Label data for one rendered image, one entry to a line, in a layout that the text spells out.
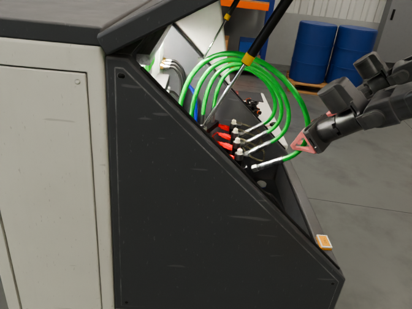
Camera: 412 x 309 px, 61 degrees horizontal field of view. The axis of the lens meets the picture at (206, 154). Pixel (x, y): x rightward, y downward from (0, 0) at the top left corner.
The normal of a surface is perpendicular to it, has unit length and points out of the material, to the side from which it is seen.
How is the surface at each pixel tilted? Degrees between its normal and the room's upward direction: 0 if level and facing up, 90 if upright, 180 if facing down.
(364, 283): 0
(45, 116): 90
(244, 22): 90
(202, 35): 90
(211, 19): 90
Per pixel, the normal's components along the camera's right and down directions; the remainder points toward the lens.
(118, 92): 0.00, 0.47
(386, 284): 0.09, -0.88
